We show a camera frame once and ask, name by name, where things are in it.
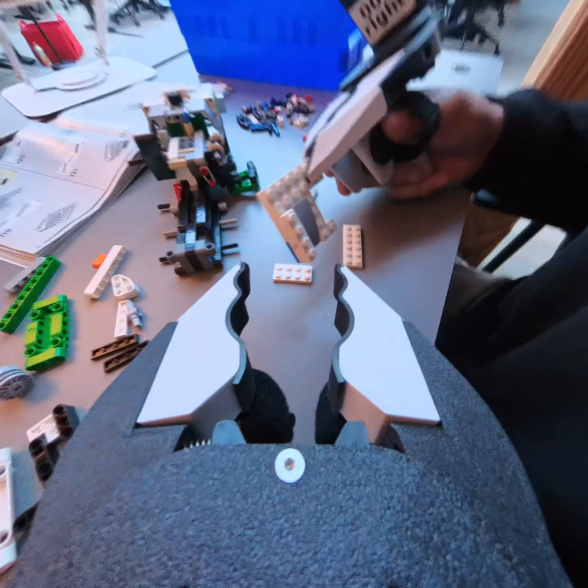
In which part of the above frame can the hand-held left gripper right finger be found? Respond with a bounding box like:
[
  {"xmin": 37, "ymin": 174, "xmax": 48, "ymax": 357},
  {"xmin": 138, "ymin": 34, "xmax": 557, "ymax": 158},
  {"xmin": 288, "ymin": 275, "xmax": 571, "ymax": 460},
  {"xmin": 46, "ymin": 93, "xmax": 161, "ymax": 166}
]
[{"xmin": 327, "ymin": 264, "xmax": 442, "ymax": 442}]

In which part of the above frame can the dark grey lego beam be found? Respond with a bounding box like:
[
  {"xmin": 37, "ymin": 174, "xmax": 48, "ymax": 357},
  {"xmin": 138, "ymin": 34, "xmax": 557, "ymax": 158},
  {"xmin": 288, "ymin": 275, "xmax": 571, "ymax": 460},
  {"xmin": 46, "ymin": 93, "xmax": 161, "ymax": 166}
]
[{"xmin": 5, "ymin": 257, "xmax": 47, "ymax": 295}]

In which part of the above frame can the person's torso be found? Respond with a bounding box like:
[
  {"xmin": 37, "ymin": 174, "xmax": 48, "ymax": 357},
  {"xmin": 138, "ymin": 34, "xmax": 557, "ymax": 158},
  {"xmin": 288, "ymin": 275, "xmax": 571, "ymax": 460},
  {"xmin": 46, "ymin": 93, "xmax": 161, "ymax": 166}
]
[{"xmin": 436, "ymin": 225, "xmax": 588, "ymax": 588}]

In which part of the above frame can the white medium lego beam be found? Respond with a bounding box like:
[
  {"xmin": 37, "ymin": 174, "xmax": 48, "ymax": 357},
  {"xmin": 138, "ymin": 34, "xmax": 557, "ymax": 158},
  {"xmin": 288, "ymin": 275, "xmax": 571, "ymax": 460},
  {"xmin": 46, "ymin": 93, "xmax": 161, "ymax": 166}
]
[{"xmin": 0, "ymin": 448, "xmax": 19, "ymax": 575}]

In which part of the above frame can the wooden post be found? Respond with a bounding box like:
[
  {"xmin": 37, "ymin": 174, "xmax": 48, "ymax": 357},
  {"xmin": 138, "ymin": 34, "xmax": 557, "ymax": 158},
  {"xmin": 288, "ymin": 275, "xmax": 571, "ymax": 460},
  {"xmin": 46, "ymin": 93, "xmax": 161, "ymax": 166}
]
[{"xmin": 524, "ymin": 0, "xmax": 588, "ymax": 99}]

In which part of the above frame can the red storage crate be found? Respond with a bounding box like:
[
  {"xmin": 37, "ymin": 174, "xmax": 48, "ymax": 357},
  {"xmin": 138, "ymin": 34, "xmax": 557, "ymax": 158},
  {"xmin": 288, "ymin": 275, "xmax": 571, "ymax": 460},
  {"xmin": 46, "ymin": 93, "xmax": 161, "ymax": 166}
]
[{"xmin": 18, "ymin": 14, "xmax": 84, "ymax": 65}]

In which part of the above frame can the pile of small lego pins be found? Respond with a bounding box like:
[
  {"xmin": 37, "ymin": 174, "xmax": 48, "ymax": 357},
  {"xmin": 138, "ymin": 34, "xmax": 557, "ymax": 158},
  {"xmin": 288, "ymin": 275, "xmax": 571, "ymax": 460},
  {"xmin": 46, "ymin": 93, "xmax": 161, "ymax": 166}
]
[{"xmin": 236, "ymin": 93, "xmax": 317, "ymax": 138}]

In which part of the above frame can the light grey lego connector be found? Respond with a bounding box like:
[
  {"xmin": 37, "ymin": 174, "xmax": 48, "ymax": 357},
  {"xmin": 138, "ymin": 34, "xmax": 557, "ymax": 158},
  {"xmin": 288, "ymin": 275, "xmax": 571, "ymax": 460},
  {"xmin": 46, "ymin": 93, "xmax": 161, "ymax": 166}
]
[{"xmin": 114, "ymin": 299, "xmax": 144, "ymax": 340}]

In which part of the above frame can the partly built lego truck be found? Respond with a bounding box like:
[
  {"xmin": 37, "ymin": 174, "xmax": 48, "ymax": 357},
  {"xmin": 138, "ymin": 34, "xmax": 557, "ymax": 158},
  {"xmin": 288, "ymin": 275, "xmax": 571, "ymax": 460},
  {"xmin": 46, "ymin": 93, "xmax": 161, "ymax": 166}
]
[{"xmin": 133, "ymin": 83, "xmax": 260, "ymax": 276}]

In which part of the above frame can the blue storage bin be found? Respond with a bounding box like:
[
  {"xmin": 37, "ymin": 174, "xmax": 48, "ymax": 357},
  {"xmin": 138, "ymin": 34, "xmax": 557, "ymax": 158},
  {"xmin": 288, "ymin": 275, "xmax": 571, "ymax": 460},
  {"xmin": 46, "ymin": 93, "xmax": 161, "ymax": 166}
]
[{"xmin": 169, "ymin": 0, "xmax": 368, "ymax": 92}]

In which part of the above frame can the white long lego beam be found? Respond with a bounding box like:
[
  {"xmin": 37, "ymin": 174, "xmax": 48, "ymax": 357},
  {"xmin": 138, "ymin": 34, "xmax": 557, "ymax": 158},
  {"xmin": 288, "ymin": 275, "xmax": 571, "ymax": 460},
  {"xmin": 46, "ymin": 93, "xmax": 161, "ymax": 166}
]
[{"xmin": 84, "ymin": 245, "xmax": 127, "ymax": 299}]

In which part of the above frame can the grey lego wheel hub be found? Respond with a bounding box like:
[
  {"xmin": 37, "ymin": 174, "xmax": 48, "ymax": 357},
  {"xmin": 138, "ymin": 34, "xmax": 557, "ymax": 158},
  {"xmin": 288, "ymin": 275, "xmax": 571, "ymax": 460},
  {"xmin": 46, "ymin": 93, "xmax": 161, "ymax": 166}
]
[{"xmin": 0, "ymin": 365, "xmax": 36, "ymax": 400}]

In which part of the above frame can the instruction booklet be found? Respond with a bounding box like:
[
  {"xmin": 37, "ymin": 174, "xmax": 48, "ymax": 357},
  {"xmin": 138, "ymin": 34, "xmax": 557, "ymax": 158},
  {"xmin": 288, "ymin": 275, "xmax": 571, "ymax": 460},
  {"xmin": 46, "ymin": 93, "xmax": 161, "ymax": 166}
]
[{"xmin": 0, "ymin": 122, "xmax": 145, "ymax": 267}]

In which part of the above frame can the black lego plate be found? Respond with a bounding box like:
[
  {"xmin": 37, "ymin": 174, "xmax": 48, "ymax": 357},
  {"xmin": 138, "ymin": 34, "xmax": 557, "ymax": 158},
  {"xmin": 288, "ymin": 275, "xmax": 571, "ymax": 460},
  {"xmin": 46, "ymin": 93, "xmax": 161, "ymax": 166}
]
[
  {"xmin": 90, "ymin": 334, "xmax": 140, "ymax": 360},
  {"xmin": 103, "ymin": 340, "xmax": 149, "ymax": 373}
]

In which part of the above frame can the white blue lego assembly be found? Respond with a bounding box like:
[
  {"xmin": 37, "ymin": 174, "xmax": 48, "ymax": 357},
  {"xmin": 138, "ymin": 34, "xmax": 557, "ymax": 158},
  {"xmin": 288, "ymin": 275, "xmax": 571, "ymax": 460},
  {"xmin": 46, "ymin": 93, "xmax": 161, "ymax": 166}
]
[{"xmin": 256, "ymin": 163, "xmax": 337, "ymax": 263}]

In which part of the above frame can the green lego beam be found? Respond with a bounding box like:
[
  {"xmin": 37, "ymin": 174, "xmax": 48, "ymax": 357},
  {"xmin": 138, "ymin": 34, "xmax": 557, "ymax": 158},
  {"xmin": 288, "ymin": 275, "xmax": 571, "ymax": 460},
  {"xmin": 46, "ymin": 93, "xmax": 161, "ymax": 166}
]
[{"xmin": 0, "ymin": 256, "xmax": 62, "ymax": 334}]

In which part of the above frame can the short white lego plate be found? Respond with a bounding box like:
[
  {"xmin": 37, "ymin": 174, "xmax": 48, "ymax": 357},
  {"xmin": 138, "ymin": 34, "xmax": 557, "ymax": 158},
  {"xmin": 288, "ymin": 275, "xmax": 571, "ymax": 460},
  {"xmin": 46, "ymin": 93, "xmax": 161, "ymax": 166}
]
[{"xmin": 272, "ymin": 263, "xmax": 313, "ymax": 285}]

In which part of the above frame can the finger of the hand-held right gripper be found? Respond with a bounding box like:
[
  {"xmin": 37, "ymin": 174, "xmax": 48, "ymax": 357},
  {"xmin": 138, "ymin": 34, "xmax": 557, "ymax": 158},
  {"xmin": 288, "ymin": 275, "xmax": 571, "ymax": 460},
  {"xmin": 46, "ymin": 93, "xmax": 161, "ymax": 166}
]
[
  {"xmin": 340, "ymin": 48, "xmax": 406, "ymax": 95},
  {"xmin": 303, "ymin": 86, "xmax": 390, "ymax": 184}
]

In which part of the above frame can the long white lego plate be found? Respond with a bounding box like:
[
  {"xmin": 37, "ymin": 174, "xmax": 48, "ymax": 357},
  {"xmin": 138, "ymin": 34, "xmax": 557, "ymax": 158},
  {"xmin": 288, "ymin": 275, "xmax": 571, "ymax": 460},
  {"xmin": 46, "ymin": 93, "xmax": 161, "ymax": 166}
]
[{"xmin": 342, "ymin": 224, "xmax": 364, "ymax": 269}]

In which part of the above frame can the black office chair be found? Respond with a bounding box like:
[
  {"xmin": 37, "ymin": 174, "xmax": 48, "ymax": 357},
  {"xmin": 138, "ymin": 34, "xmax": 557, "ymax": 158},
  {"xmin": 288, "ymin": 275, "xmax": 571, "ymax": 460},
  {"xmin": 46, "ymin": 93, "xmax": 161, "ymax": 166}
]
[{"xmin": 448, "ymin": 0, "xmax": 503, "ymax": 53}]

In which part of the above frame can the green lego frame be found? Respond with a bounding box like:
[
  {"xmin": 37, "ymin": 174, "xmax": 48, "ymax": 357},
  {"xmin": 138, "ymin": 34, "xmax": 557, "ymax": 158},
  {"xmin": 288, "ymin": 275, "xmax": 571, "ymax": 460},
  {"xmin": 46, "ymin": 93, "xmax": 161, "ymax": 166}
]
[{"xmin": 24, "ymin": 295, "xmax": 70, "ymax": 370}]

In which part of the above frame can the white rounded board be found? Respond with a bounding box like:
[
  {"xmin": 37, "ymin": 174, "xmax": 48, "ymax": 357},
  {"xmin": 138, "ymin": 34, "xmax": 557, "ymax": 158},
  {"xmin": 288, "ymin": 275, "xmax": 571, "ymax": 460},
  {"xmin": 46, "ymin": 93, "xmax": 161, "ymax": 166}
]
[{"xmin": 2, "ymin": 57, "xmax": 157, "ymax": 118}]

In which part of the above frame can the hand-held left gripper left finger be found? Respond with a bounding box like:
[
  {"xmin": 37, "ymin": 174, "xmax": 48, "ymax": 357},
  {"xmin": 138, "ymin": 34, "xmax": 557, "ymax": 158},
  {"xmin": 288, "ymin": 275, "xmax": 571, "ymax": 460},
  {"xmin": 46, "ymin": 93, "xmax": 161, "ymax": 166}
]
[{"xmin": 136, "ymin": 262, "xmax": 252, "ymax": 425}]

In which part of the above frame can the person's right hand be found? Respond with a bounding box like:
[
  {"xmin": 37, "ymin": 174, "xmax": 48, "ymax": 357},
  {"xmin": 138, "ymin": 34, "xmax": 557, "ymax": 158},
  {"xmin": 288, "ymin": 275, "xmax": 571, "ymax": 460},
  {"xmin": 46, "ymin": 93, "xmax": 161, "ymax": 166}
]
[{"xmin": 334, "ymin": 91, "xmax": 506, "ymax": 200}]

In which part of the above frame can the white rounded lego liftarm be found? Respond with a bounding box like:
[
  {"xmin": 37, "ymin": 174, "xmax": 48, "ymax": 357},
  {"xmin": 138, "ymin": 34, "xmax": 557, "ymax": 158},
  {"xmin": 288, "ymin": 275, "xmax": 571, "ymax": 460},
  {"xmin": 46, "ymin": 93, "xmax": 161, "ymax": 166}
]
[{"xmin": 111, "ymin": 274, "xmax": 140, "ymax": 301}]

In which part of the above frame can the green black lego subassembly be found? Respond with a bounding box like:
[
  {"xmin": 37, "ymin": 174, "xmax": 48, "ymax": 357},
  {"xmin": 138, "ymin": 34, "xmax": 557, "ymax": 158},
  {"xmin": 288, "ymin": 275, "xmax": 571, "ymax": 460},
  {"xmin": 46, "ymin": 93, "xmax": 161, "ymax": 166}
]
[{"xmin": 232, "ymin": 161, "xmax": 261, "ymax": 194}]

